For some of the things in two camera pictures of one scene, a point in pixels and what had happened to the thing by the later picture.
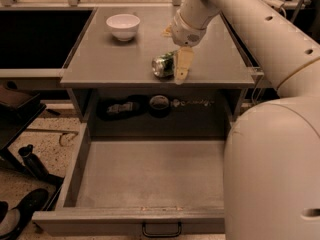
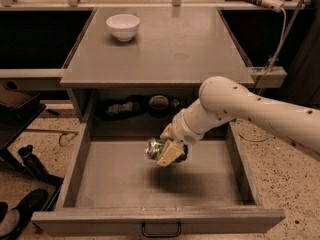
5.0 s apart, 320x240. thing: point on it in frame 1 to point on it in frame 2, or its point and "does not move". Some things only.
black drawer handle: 161,234 does not move
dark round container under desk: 159,106 does not move
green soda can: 163,66 to 154,147
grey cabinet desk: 111,84 does not move
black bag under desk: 116,109 does not move
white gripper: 184,32 to 182,130
